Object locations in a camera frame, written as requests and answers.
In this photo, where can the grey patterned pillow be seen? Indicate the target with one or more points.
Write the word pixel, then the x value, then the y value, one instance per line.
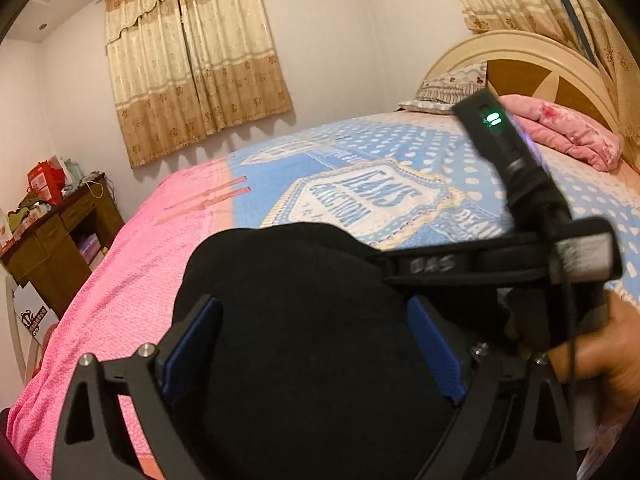
pixel 438 95

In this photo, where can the white printed paper bag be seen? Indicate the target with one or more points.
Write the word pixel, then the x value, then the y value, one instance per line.
pixel 33 313

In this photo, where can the stacked colourful boxes under desk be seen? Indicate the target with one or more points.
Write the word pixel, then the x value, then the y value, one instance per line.
pixel 91 250

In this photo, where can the brown wooden desk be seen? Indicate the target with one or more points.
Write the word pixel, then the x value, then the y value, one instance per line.
pixel 48 256

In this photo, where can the beige patterned window curtain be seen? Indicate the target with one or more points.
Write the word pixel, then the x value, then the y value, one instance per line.
pixel 183 70

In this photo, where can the red items on desk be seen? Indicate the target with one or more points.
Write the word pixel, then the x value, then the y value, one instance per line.
pixel 47 180

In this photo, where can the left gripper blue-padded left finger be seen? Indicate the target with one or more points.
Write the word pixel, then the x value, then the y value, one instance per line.
pixel 93 442

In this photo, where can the black jacket with brown lining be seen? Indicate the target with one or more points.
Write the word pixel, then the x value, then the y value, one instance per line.
pixel 313 373

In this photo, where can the person's right hand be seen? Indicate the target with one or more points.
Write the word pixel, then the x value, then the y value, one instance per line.
pixel 611 355

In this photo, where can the pink floral folded quilt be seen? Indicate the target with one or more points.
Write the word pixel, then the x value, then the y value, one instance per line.
pixel 566 131

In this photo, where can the beige side curtain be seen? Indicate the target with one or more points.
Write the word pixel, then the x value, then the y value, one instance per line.
pixel 583 26

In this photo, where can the light blue printed bed sheet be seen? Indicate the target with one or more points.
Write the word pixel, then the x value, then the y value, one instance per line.
pixel 392 181

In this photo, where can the cream wooden bed headboard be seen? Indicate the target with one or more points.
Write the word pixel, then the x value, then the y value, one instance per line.
pixel 532 65

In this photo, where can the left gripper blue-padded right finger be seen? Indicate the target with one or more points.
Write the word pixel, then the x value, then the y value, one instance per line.
pixel 510 419

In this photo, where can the pink patterned bed blanket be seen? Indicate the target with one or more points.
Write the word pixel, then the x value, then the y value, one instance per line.
pixel 128 299

